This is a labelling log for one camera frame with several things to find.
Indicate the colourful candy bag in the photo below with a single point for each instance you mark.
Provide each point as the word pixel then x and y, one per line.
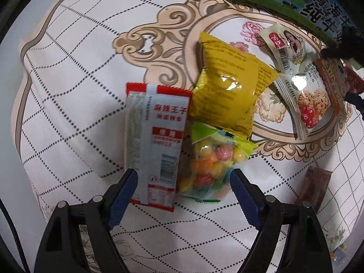
pixel 208 155

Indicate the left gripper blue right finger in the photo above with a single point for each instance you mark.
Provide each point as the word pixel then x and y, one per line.
pixel 265 213

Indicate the small portrait snack packet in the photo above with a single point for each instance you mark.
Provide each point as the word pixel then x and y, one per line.
pixel 288 48

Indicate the cranberry oat cookie packet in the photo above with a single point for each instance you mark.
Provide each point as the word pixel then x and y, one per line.
pixel 305 95

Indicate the brown sauce packet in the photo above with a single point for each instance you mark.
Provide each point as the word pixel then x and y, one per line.
pixel 314 187

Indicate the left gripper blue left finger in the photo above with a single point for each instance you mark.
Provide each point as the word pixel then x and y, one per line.
pixel 102 214

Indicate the red small snack packet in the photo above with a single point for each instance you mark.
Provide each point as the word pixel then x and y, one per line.
pixel 356 84

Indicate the cardboard milk box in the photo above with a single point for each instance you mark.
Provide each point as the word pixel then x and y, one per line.
pixel 325 18

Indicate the orange panda snack packet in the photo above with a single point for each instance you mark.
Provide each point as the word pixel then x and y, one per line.
pixel 334 77

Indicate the red white spicy strip packet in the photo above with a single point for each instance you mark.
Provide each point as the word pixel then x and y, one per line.
pixel 155 120

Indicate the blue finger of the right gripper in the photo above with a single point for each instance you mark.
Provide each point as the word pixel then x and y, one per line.
pixel 356 101
pixel 349 47

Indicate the yellow snack bag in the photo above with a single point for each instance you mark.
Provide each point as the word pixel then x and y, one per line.
pixel 228 86

